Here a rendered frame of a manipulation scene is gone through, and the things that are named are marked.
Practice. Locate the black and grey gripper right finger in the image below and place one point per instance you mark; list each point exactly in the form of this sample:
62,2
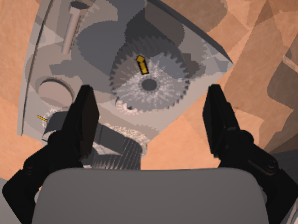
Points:
235,148

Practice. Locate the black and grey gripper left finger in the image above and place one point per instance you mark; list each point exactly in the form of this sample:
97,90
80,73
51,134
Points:
76,137

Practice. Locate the grey toothed gear with yellow arrow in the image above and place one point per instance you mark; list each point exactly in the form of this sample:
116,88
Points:
149,59

